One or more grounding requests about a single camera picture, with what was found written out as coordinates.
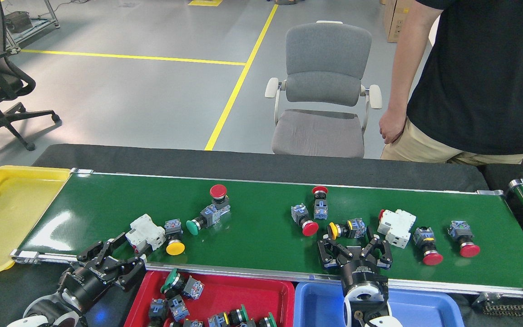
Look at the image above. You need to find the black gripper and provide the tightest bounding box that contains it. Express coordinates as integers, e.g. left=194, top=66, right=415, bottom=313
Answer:
left=59, top=233, right=148, bottom=314
left=318, top=235, right=394, bottom=293

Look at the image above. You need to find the white circuit breaker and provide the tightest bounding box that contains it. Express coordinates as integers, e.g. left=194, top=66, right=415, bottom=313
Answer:
left=377, top=208, right=417, bottom=249
left=125, top=213, right=167, bottom=253

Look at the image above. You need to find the blue plastic tray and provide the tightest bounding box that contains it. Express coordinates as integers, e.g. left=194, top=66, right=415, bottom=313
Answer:
left=294, top=281, right=466, bottom=327

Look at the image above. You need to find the yellow plastic tray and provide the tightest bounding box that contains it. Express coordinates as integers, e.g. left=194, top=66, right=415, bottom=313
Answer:
left=0, top=165, right=72, bottom=274

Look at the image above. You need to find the red plastic tray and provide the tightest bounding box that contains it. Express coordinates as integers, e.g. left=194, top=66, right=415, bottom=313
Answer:
left=123, top=268, right=296, bottom=327

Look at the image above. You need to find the person's right hand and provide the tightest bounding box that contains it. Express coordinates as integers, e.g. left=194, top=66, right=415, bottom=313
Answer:
left=378, top=108, right=408, bottom=145

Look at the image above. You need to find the grey office chair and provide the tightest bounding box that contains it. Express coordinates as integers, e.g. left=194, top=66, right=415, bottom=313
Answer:
left=264, top=20, right=383, bottom=159

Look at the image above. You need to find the person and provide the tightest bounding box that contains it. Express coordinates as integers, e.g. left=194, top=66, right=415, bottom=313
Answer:
left=378, top=0, right=523, bottom=166

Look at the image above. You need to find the cardboard box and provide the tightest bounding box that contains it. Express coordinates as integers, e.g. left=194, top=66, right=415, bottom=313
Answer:
left=381, top=0, right=421, bottom=44

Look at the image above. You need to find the metal rack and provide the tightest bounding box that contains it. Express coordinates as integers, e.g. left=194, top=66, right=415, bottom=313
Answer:
left=2, top=0, right=60, bottom=51

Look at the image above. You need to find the dark equipment box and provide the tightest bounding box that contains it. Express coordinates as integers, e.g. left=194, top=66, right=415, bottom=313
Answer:
left=5, top=11, right=33, bottom=34

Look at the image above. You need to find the green conveyor belt with chain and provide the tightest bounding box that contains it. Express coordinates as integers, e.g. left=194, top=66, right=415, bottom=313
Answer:
left=10, top=168, right=523, bottom=316

